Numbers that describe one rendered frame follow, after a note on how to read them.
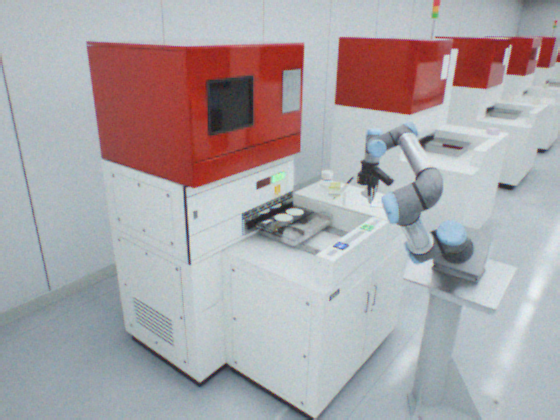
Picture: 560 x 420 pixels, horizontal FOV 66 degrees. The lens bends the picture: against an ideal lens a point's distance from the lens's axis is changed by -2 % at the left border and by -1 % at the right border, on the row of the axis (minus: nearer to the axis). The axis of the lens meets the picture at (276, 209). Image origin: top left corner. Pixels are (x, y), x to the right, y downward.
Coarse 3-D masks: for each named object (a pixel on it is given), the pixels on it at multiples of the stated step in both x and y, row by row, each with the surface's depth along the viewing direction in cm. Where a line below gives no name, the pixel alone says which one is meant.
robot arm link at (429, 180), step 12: (396, 132) 189; (408, 132) 185; (396, 144) 190; (408, 144) 179; (420, 144) 179; (408, 156) 177; (420, 156) 172; (420, 168) 167; (432, 168) 164; (420, 180) 161; (432, 180) 159; (420, 192) 158; (432, 192) 157; (432, 204) 159
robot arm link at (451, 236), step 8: (448, 224) 191; (456, 224) 189; (432, 232) 194; (440, 232) 190; (448, 232) 189; (456, 232) 188; (464, 232) 187; (440, 240) 190; (448, 240) 187; (456, 240) 186; (464, 240) 189; (440, 248) 191; (448, 248) 190; (456, 248) 191; (464, 248) 195
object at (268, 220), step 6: (288, 204) 263; (276, 210) 255; (282, 210) 255; (306, 210) 255; (264, 216) 246; (270, 216) 246; (294, 216) 247; (300, 216) 248; (252, 222) 239; (258, 222) 239; (264, 222) 239; (270, 222) 239; (276, 222) 239; (282, 222) 239; (288, 222) 240; (270, 228) 232; (276, 228) 232
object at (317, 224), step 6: (312, 222) 245; (318, 222) 245; (324, 222) 245; (330, 222) 249; (312, 228) 237; (318, 228) 240; (300, 234) 230; (306, 234) 231; (312, 234) 236; (282, 240) 228; (288, 240) 226; (294, 240) 224; (300, 240) 228
